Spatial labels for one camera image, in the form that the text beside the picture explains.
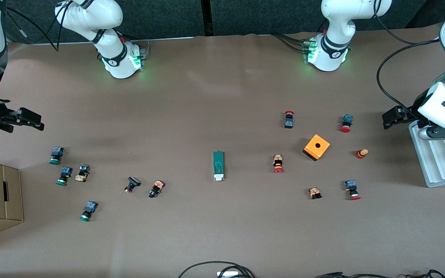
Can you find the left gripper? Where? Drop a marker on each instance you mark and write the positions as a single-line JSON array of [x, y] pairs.
[[408, 114]]

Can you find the white ridged plastic tray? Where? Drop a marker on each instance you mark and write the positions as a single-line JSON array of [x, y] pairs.
[[439, 164]]

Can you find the orange black contact block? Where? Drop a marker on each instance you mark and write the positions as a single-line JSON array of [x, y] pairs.
[[315, 192]]

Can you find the orange button enclosure box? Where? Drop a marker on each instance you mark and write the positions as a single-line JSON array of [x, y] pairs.
[[311, 149]]

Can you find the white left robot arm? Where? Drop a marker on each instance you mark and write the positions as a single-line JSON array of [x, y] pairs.
[[336, 34]]

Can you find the black square-head switch red terminals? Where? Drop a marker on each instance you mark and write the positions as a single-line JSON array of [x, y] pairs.
[[133, 181]]

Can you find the small red pushbutton black block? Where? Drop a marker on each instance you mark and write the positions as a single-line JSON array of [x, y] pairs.
[[289, 123]]

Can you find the small white device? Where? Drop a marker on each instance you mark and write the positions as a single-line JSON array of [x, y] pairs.
[[228, 274]]

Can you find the red emergency stop orange block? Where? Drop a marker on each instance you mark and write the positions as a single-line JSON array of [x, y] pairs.
[[277, 160]]

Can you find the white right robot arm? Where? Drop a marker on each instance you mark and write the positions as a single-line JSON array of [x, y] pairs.
[[106, 42]]

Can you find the green load switch white lever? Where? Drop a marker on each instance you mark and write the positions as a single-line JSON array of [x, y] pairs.
[[218, 164]]

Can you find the red emergency stop button head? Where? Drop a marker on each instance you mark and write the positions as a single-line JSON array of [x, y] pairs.
[[360, 154]]

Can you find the red mushroom pushbutton blue block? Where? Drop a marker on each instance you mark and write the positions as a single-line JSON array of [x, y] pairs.
[[347, 119], [350, 185]]

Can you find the green mushroom pushbutton blue block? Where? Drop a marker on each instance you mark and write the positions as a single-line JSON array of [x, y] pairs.
[[57, 151], [90, 206], [66, 172]]

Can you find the black selector switch orange block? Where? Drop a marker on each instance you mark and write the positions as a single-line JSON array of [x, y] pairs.
[[82, 173], [157, 187]]

